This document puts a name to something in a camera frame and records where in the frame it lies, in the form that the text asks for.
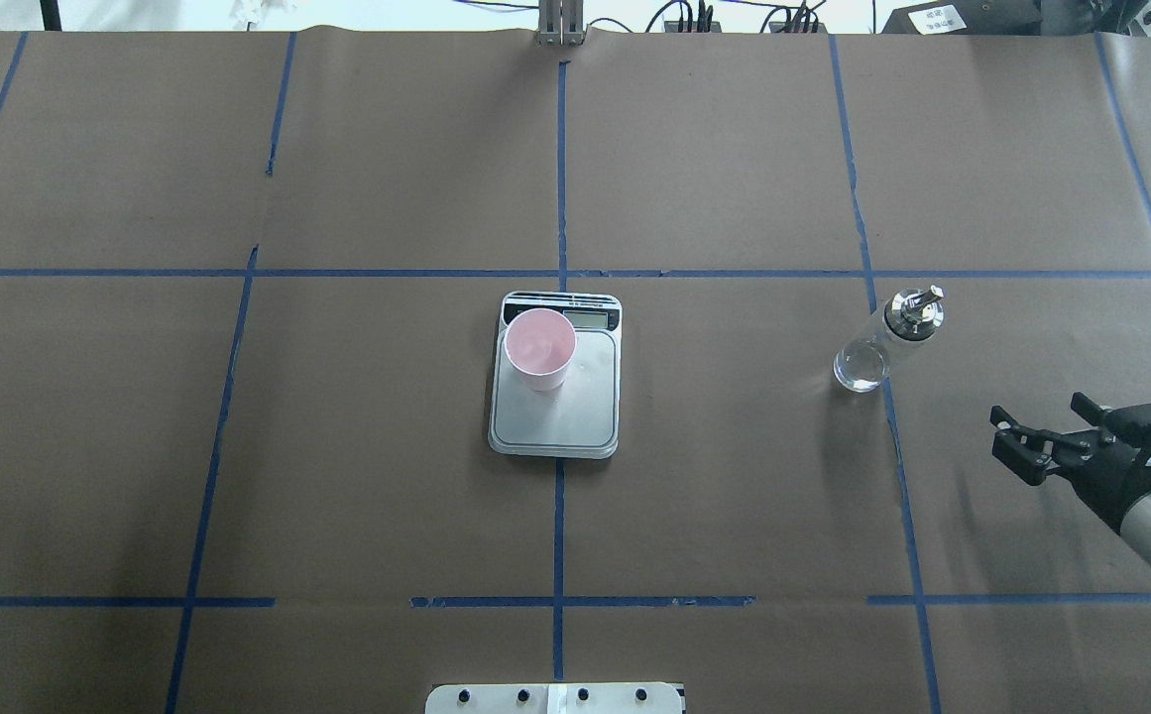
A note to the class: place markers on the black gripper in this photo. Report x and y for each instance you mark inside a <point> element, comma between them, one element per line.
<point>1113,473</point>

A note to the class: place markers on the clear glass sauce bottle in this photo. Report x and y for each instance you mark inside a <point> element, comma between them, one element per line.
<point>891,335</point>

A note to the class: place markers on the pink plastic cup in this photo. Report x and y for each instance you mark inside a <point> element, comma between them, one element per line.
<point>540,344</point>

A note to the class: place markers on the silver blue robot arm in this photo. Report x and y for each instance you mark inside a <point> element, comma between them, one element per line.
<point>1136,525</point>

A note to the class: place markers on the silver kitchen scale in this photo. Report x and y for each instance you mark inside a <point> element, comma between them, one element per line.
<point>580,418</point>

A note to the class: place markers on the black box with label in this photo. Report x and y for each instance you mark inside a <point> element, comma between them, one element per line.
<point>988,18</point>

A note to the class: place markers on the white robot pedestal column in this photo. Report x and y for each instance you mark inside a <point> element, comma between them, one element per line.
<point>558,697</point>

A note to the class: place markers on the aluminium frame post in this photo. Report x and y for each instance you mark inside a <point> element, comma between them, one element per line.
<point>560,23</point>

